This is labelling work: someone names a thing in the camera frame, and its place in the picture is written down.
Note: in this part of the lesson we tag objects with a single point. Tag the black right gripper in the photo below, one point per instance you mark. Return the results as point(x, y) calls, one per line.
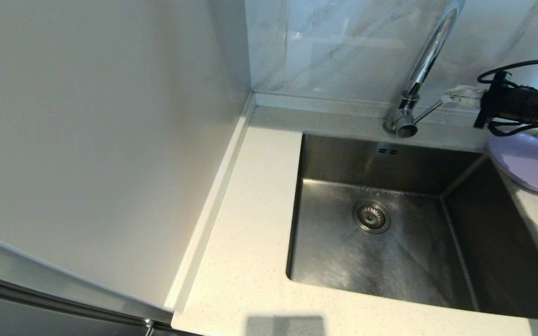
point(516, 106)

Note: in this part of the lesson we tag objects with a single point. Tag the stainless steel sink basin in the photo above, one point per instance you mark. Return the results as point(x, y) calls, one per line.
point(390, 266)

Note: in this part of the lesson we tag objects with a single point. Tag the chrome gooseneck faucet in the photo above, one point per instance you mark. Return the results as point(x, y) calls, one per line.
point(430, 53)

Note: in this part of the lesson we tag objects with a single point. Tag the purple plate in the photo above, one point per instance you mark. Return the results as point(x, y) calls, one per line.
point(530, 165)

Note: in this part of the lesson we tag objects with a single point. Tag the round metal drain strainer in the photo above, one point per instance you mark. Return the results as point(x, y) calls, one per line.
point(371, 217)

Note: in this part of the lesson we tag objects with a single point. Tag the white tall cabinet side panel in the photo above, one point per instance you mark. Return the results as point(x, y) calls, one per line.
point(110, 140)

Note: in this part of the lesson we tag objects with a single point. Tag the stainless steel appliance front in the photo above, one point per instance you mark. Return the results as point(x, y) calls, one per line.
point(40, 317)

